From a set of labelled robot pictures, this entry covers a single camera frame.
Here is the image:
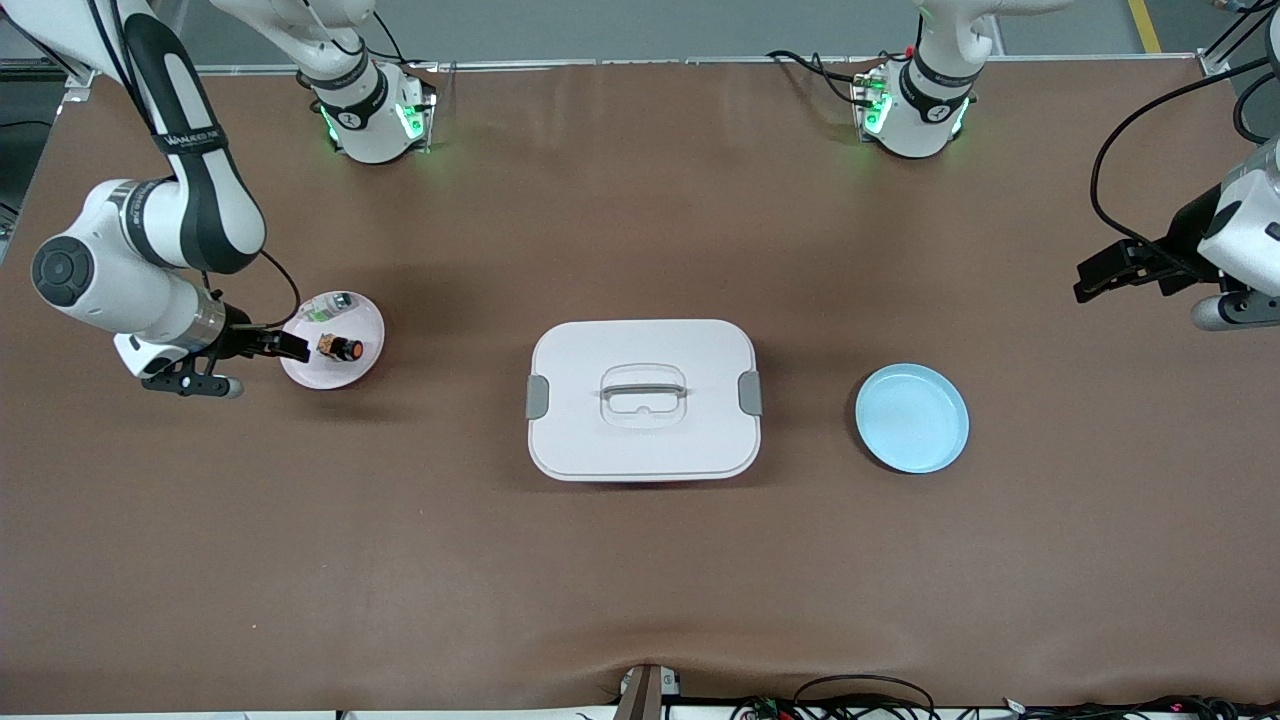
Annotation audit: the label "white lidded box grey latches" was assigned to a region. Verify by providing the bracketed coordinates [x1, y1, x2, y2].
[526, 319, 763, 483]

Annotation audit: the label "pink round plate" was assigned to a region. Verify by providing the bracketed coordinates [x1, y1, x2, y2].
[278, 291, 386, 391]

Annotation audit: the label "light blue round plate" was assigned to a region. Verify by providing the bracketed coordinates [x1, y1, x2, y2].
[854, 362, 971, 475]

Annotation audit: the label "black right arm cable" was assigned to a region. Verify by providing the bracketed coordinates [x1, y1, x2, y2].
[85, 0, 303, 333]

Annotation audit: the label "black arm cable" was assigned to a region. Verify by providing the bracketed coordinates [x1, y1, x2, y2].
[1090, 45, 1280, 269]
[85, 0, 303, 333]

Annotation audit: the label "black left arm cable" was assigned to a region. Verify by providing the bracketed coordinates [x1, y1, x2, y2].
[1090, 45, 1280, 269]

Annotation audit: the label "aluminium frame post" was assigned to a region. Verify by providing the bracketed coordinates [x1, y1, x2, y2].
[1195, 0, 1280, 79]

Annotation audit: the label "black base cable bundle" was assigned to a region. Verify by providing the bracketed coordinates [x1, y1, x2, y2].
[767, 48, 881, 106]

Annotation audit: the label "aluminium table edge rail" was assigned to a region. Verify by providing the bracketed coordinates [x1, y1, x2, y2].
[195, 52, 1201, 77]

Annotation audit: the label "black looped cable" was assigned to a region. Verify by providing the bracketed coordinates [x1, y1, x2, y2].
[790, 675, 938, 720]

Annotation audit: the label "metal table edge bracket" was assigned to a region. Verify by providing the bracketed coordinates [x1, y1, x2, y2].
[612, 663, 683, 720]

